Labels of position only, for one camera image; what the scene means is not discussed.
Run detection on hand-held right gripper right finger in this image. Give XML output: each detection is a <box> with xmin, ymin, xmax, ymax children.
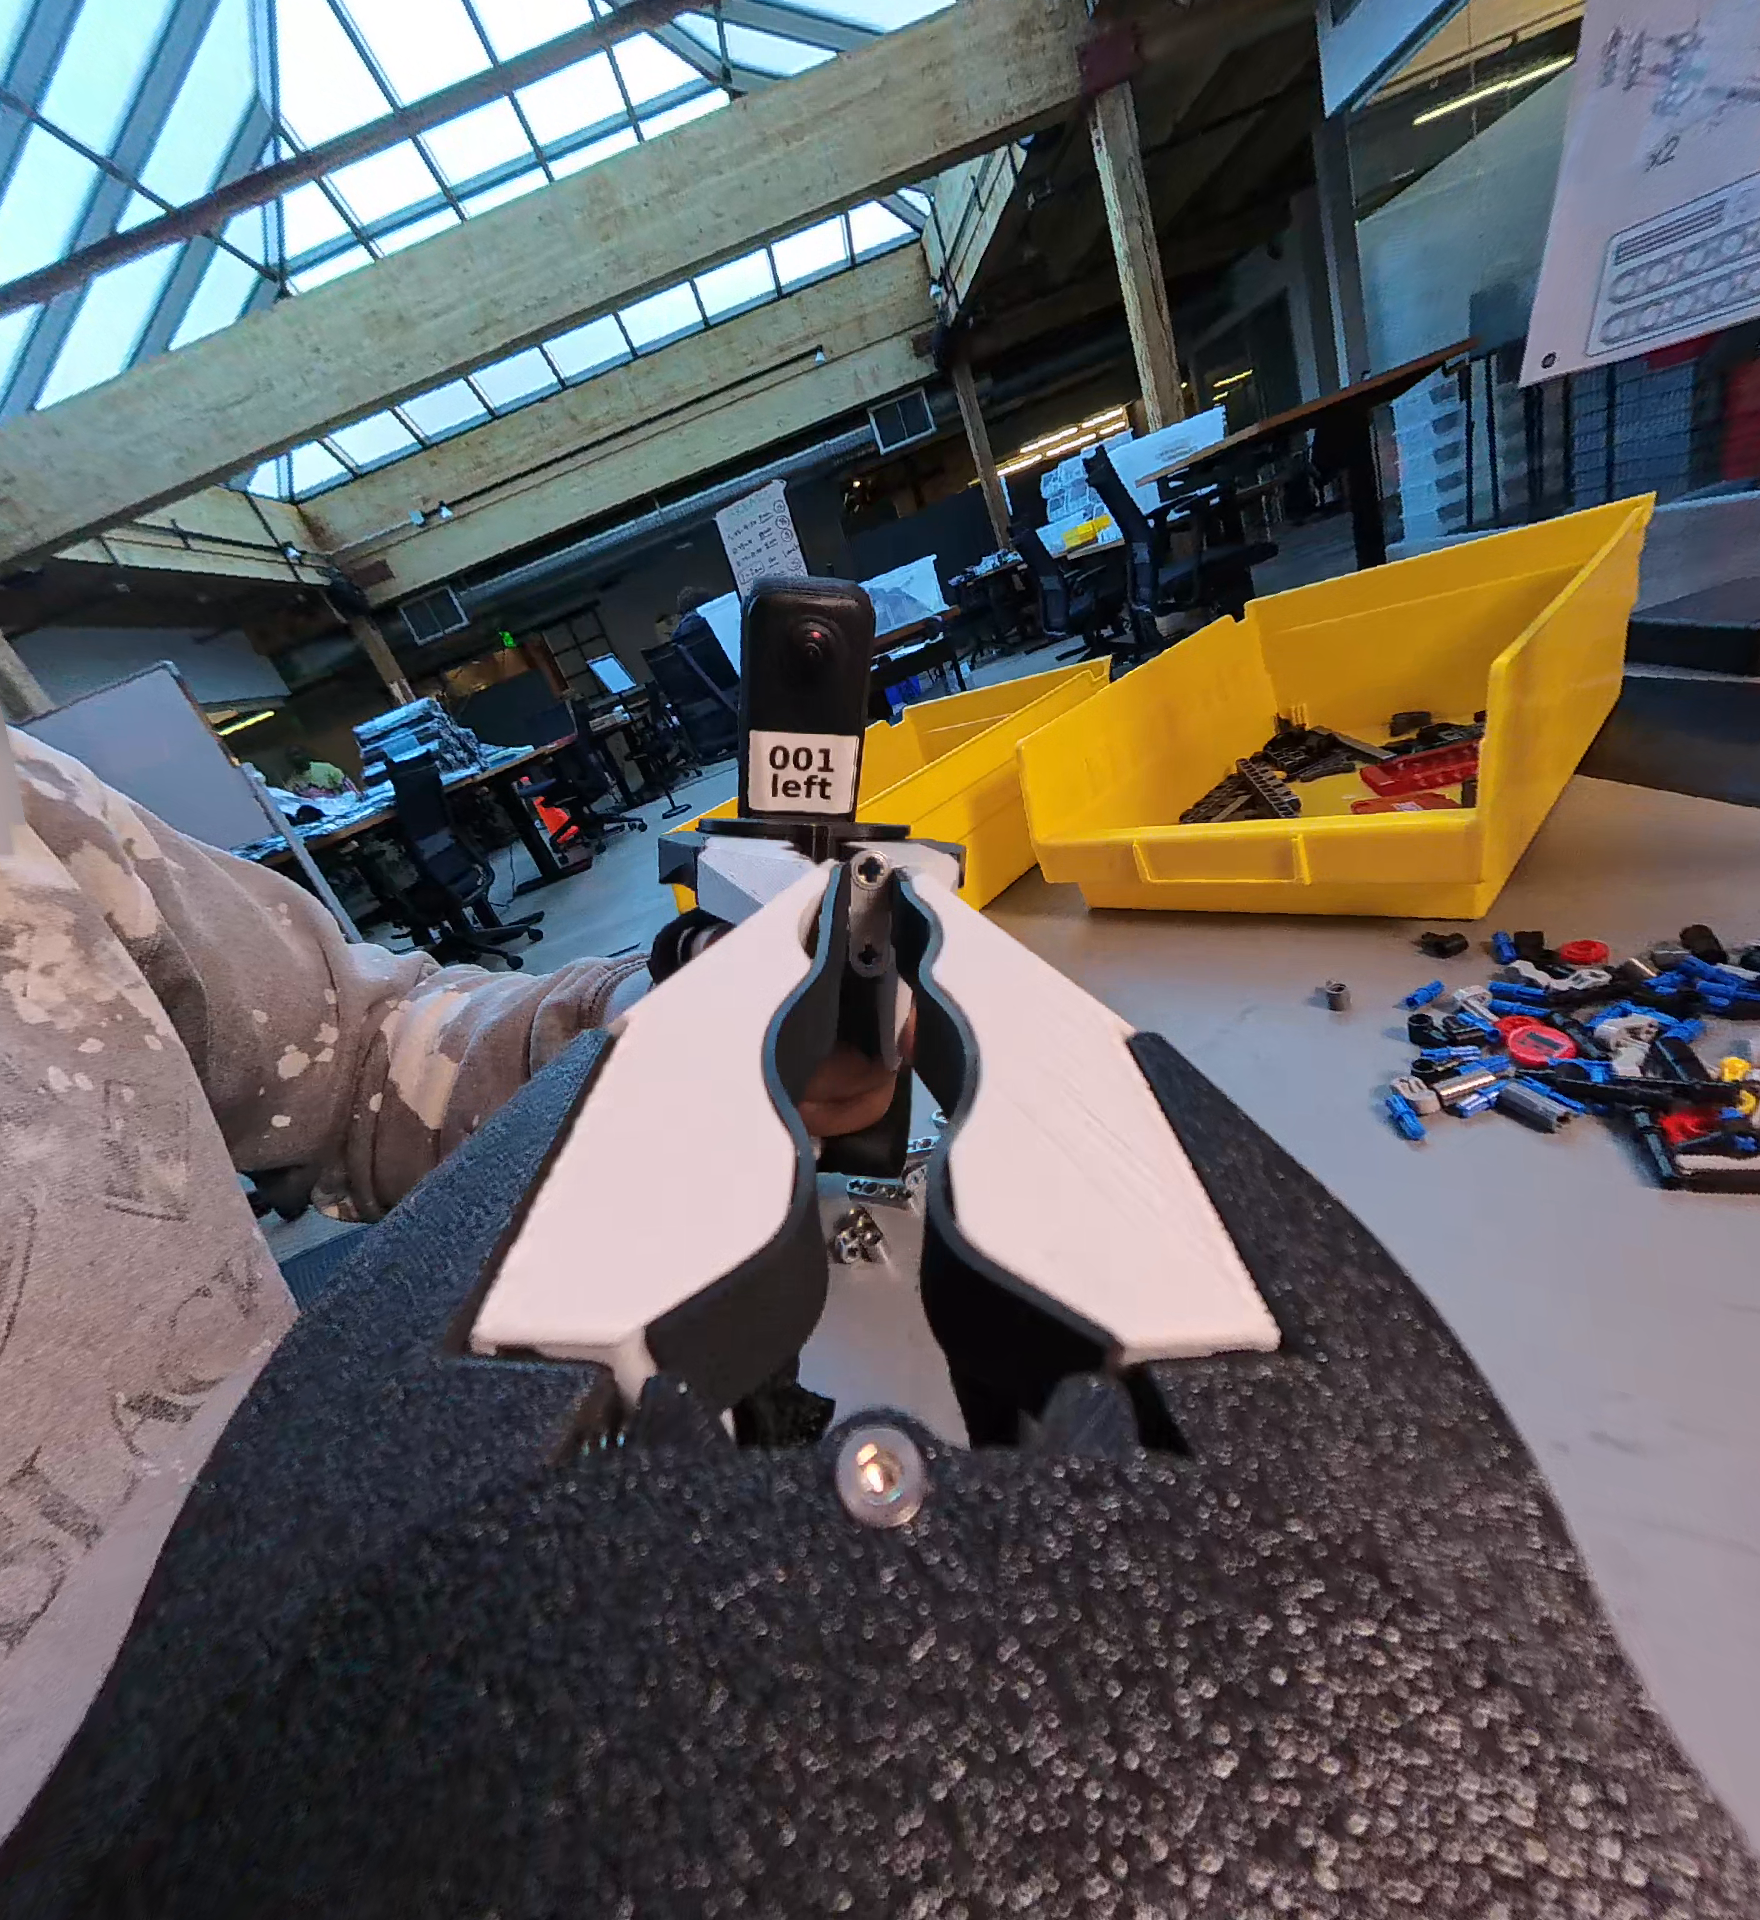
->
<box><xmin>898</xmin><ymin>869</ymin><xmax>1285</xmax><ymax>1452</ymax></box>

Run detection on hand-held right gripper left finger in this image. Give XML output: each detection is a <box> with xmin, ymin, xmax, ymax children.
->
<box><xmin>467</xmin><ymin>862</ymin><xmax>845</xmax><ymax>1419</ymax></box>

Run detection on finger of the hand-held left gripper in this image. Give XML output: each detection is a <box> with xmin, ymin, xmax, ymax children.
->
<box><xmin>693</xmin><ymin>839</ymin><xmax>828</xmax><ymax>918</ymax></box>

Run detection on yellow bin with red panels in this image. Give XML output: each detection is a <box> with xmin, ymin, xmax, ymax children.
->
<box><xmin>1015</xmin><ymin>493</ymin><xmax>1657</xmax><ymax>919</ymax></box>

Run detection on person's left forearm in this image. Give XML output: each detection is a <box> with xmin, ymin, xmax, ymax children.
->
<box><xmin>228</xmin><ymin>855</ymin><xmax>657</xmax><ymax>1220</ymax></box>

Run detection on grey desk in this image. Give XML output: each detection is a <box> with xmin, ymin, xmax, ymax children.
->
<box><xmin>804</xmin><ymin>773</ymin><xmax>1760</xmax><ymax>1900</ymax></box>

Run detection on person's left hand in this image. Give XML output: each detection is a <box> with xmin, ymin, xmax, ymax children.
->
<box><xmin>795</xmin><ymin>1050</ymin><xmax>916</xmax><ymax>1146</ymax></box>

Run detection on white sign board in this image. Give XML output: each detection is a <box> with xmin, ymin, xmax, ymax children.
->
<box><xmin>715</xmin><ymin>480</ymin><xmax>806</xmax><ymax>602</ymax></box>

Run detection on scattered chrome beams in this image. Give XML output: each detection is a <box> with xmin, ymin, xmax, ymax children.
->
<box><xmin>824</xmin><ymin>1152</ymin><xmax>946</xmax><ymax>1272</ymax></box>

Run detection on black office chair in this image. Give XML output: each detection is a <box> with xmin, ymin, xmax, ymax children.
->
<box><xmin>1082</xmin><ymin>446</ymin><xmax>1278</xmax><ymax>661</ymax></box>
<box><xmin>386</xmin><ymin>745</ymin><xmax>545</xmax><ymax>969</ymax></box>

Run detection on stack of printed boxes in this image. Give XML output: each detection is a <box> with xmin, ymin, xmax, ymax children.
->
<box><xmin>354</xmin><ymin>697</ymin><xmax>537</xmax><ymax>774</ymax></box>

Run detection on heap of dark building pieces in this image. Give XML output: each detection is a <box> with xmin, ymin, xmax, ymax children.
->
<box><xmin>1177</xmin><ymin>709</ymin><xmax>1481</xmax><ymax>826</ymax></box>

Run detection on stack of white boxes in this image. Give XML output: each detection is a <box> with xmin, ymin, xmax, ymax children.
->
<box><xmin>1036</xmin><ymin>406</ymin><xmax>1227</xmax><ymax>549</ymax></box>

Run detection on pile of small coloured connectors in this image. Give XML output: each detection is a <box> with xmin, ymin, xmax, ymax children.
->
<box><xmin>1383</xmin><ymin>922</ymin><xmax>1760</xmax><ymax>1198</ymax></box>

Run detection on wooden top table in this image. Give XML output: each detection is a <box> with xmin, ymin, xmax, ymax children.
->
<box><xmin>1136</xmin><ymin>343</ymin><xmax>1481</xmax><ymax>572</ymax></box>

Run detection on grey partition board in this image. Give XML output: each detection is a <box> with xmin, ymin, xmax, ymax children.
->
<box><xmin>16</xmin><ymin>660</ymin><xmax>283</xmax><ymax>857</ymax></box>

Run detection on stack of grey crates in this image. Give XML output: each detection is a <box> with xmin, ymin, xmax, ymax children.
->
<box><xmin>1563</xmin><ymin>358</ymin><xmax>1744</xmax><ymax>504</ymax></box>

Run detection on instruction booklet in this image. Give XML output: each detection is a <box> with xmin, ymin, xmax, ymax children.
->
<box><xmin>1523</xmin><ymin>0</ymin><xmax>1760</xmax><ymax>390</ymax></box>

